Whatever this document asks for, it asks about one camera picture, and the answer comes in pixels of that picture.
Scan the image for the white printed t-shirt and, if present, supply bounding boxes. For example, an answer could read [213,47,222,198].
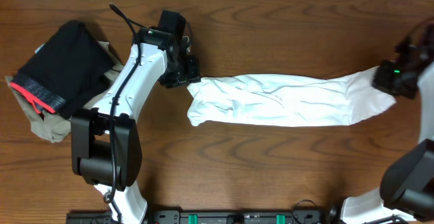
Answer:
[187,67,396,127]

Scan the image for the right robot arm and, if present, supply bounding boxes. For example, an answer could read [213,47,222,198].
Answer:
[328,44,433,224]

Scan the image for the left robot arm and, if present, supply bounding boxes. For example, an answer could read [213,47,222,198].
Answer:
[66,26,200,223]

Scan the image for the black folded garment red trim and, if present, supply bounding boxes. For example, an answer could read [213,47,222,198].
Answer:
[10,20,115,119]

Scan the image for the khaki folded garment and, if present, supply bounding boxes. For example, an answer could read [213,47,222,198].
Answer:
[5,41,124,143]

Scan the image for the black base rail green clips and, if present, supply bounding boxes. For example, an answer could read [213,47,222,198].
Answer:
[66,208,406,224]

